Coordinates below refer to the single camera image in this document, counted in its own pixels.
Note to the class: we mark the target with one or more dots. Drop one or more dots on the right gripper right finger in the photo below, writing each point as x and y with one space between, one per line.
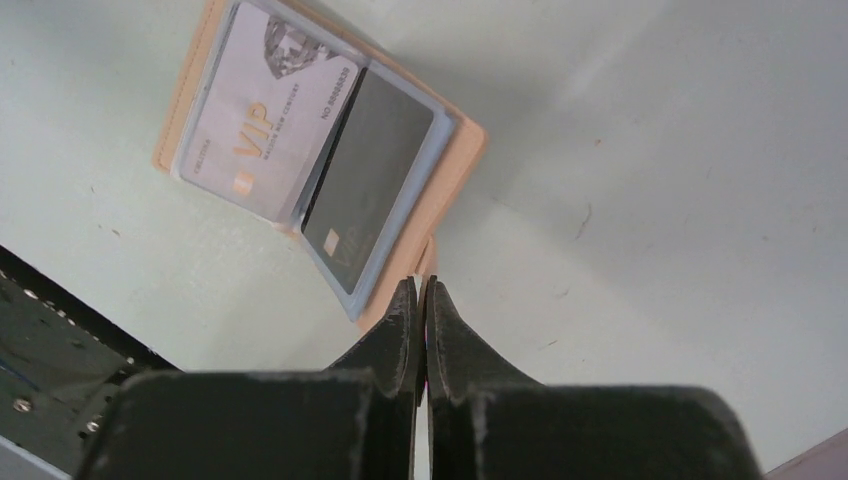
490 420

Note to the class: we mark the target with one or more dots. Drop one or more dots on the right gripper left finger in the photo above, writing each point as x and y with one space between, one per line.
354 419

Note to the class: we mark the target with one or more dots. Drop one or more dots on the black VIP credit card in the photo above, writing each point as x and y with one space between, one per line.
382 134

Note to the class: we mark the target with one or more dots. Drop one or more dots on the tan leather card holder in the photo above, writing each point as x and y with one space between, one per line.
415 250

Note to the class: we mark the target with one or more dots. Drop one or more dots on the white grey credit card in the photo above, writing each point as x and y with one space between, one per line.
270 94

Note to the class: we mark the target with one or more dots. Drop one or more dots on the white cable duct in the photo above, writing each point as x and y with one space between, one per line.
17 463

